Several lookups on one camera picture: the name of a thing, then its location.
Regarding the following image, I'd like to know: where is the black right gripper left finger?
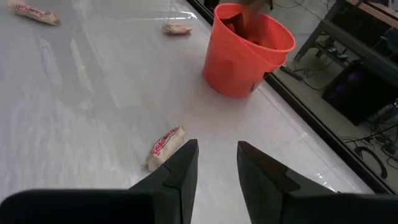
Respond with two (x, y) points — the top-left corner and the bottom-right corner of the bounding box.
(0, 139), (199, 224)

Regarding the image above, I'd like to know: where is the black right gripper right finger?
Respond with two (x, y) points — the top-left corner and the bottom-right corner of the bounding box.
(238, 141), (398, 224)

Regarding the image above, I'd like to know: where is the cream candy bar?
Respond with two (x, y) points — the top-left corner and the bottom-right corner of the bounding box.
(7, 0), (62, 26)
(145, 125), (187, 172)
(161, 22), (193, 36)

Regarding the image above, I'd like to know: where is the brown candy bar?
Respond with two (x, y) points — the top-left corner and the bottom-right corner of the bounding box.
(229, 13), (247, 34)

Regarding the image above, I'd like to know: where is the black computer tower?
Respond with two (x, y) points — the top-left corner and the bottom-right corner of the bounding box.
(321, 60), (398, 127)

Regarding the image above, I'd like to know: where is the black power strip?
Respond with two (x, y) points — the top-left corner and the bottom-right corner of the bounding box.
(280, 65), (305, 82)

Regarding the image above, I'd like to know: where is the orange plastic bucket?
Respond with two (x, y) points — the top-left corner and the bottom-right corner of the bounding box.
(202, 2), (297, 100)

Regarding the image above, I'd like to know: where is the wooden top workbench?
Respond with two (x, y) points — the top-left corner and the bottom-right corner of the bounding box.
(294, 0), (398, 90)

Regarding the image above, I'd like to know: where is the black floor cable coil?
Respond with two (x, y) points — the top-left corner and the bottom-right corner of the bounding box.
(353, 145), (389, 180)

